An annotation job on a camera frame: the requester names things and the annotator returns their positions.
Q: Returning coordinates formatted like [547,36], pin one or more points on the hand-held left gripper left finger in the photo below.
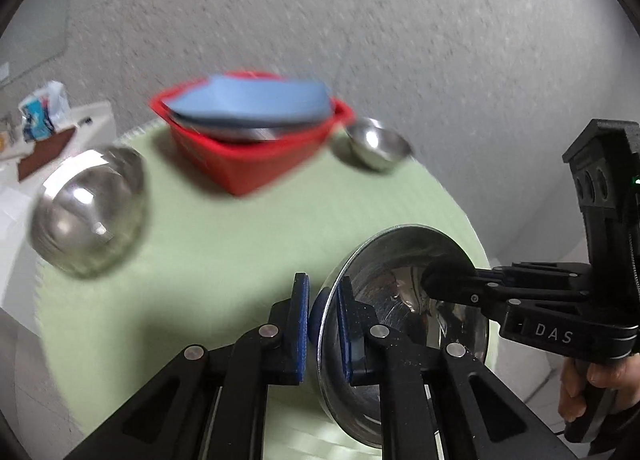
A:
[300,327]

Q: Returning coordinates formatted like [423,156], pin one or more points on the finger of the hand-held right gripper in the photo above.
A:
[450,282]

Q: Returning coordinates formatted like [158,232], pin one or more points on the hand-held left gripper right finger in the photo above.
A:
[345,337]

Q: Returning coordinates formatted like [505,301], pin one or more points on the large shallow steel bowl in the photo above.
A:
[400,270]

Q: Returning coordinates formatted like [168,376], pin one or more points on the red plastic basket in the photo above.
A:
[235,164]

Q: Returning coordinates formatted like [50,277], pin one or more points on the person's right hand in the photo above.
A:
[570,390]

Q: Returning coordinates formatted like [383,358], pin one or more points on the green table mat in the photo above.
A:
[215,250]

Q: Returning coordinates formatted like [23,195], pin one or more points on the small steel bowl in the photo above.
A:
[375,142]

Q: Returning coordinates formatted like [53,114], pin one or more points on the blue plate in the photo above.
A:
[250,97]

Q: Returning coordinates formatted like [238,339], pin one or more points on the deep steel bowl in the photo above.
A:
[90,212]

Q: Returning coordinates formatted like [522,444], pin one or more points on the white side cabinet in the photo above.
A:
[20,220]

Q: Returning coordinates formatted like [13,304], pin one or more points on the brown notebook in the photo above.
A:
[45,152]

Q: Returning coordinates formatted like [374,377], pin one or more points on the blue and white packet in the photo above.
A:
[42,112]

